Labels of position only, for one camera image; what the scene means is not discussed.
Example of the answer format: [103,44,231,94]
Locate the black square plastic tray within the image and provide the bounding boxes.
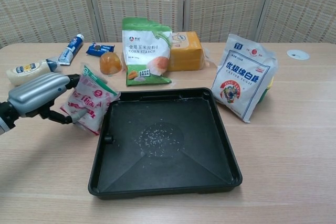
[87,86,244,201]

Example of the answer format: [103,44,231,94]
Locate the yellow green sponge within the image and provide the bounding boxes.
[258,75,275,104]

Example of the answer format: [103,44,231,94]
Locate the orange jelly cup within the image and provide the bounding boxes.
[99,52,122,76]

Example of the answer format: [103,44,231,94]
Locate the blue cookie packet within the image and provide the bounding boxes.
[86,42,116,58]

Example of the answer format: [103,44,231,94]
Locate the orange cheese block package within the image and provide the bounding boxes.
[167,30,218,72]

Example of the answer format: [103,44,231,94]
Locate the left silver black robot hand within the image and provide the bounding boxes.
[7,72,88,126]

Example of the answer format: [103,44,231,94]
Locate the green white corn starch bag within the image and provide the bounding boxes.
[121,17,173,87]

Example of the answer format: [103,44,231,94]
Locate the scattered white grains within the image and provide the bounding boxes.
[128,120,185,168]

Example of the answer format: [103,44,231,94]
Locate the cream mayonnaise squeeze bottle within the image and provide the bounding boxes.
[5,57,62,87]

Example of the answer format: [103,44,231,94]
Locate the pink white snack bag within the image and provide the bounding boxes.
[59,65,121,136]

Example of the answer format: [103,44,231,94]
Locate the woven folding screen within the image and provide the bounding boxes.
[0,0,336,49]

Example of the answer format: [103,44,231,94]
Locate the white castor sugar bag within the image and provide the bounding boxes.
[210,33,279,124]

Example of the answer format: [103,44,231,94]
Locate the blue white toothpaste tube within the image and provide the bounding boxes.
[57,33,85,66]

